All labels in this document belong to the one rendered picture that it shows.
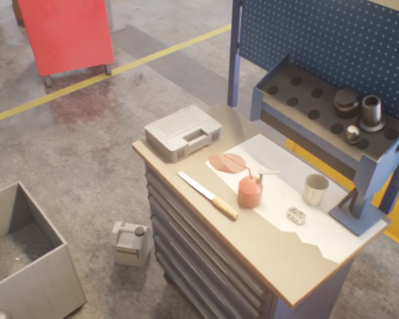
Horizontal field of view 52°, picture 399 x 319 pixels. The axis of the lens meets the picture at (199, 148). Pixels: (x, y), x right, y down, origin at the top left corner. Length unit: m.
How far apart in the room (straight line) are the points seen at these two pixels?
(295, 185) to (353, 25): 0.59
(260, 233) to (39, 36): 2.88
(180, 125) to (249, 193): 0.46
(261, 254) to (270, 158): 0.46
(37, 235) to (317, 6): 1.78
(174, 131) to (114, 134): 1.71
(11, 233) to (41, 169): 0.82
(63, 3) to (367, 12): 2.82
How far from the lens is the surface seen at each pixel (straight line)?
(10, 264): 2.26
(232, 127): 1.79
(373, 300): 2.51
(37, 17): 3.75
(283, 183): 1.56
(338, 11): 1.38
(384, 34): 1.31
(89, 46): 3.90
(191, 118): 1.71
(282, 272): 1.31
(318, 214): 1.48
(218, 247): 1.46
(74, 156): 3.20
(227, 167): 1.56
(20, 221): 2.44
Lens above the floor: 2.04
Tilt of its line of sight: 41 degrees down
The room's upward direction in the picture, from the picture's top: straight up
